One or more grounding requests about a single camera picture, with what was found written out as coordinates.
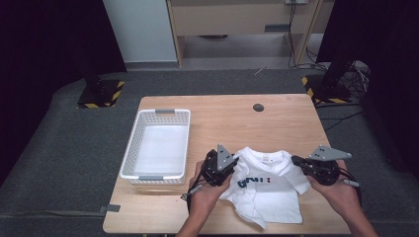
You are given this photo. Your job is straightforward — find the white panel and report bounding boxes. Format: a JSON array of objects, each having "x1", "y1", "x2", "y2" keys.
[{"x1": 103, "y1": 0, "x2": 179, "y2": 63}]

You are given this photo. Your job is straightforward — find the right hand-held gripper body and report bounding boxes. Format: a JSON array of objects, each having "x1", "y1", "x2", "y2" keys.
[{"x1": 304, "y1": 144, "x2": 353, "y2": 187}]

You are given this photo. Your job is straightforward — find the black stand with striped base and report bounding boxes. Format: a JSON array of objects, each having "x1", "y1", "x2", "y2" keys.
[
  {"x1": 76, "y1": 73, "x2": 126, "y2": 110},
  {"x1": 300, "y1": 58, "x2": 353, "y2": 106}
]

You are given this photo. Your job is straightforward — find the person's left hand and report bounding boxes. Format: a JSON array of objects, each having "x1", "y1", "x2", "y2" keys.
[{"x1": 189, "y1": 160, "x2": 232, "y2": 222}]

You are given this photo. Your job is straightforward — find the grey tape piece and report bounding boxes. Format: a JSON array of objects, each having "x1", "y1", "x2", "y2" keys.
[{"x1": 98, "y1": 203, "x2": 122, "y2": 214}]

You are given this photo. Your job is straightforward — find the black hanging cables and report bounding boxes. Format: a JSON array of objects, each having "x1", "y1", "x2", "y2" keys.
[{"x1": 287, "y1": 0, "x2": 330, "y2": 71}]

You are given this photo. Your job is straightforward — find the left hand-held gripper cable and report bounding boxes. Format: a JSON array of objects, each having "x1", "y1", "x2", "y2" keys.
[{"x1": 180, "y1": 171, "x2": 206, "y2": 213}]

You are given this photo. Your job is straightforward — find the light wooden desk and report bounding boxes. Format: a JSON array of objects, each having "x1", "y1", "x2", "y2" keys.
[{"x1": 166, "y1": 0, "x2": 325, "y2": 67}]

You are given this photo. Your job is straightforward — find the right hand-held gripper cable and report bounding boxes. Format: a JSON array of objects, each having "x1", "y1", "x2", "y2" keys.
[{"x1": 338, "y1": 167, "x2": 364, "y2": 209}]

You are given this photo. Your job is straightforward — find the tangled cable bundle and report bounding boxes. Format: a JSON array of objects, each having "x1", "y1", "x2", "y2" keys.
[{"x1": 342, "y1": 59, "x2": 372, "y2": 100}]

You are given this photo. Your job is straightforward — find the white printed t-shirt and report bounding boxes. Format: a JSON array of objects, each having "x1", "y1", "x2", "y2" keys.
[{"x1": 218, "y1": 146, "x2": 312, "y2": 230}]

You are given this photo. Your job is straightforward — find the grey drawer handle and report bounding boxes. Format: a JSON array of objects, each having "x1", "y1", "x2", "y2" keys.
[{"x1": 264, "y1": 24, "x2": 291, "y2": 33}]

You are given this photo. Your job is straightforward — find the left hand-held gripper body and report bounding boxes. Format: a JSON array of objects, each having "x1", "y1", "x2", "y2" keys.
[{"x1": 201, "y1": 143, "x2": 237, "y2": 188}]

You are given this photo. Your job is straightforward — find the white plastic basket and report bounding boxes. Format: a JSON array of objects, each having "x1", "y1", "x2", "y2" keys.
[{"x1": 119, "y1": 108, "x2": 192, "y2": 186}]

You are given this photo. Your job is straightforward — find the black floor cable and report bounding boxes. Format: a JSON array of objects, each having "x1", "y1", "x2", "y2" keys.
[
  {"x1": 318, "y1": 111, "x2": 366, "y2": 131},
  {"x1": 314, "y1": 102, "x2": 363, "y2": 109}
]

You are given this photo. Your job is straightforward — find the hand-held gripper cable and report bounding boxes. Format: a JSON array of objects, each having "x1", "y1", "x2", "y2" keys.
[
  {"x1": 338, "y1": 167, "x2": 364, "y2": 209},
  {"x1": 180, "y1": 171, "x2": 206, "y2": 213}
]

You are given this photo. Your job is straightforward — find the dark curtain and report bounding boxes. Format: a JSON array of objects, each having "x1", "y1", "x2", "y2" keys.
[{"x1": 315, "y1": 0, "x2": 419, "y2": 181}]

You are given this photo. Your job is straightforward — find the person's right hand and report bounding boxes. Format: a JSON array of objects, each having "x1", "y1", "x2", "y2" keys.
[{"x1": 307, "y1": 160, "x2": 364, "y2": 218}]

